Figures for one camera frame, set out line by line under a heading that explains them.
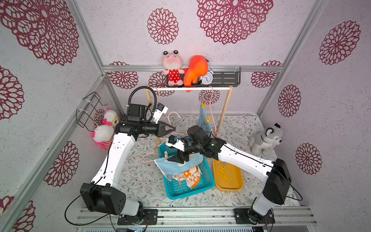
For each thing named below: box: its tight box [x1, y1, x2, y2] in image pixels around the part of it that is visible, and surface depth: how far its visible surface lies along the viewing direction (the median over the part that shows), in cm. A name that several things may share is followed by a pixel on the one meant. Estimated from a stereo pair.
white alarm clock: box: [198, 67, 215, 86], surface depth 92 cm
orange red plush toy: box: [183, 55, 209, 93], surface depth 87 cm
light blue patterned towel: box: [154, 152, 204, 182], surface depth 81 cm
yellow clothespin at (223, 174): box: [219, 170, 228, 181], surface depth 89 cm
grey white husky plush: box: [249, 122, 284, 158], surface depth 90 cm
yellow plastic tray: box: [212, 158, 244, 191], surface depth 89 cm
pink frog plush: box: [162, 49, 186, 87], surface depth 87 cm
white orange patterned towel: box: [173, 165, 202, 189], surface depth 85 cm
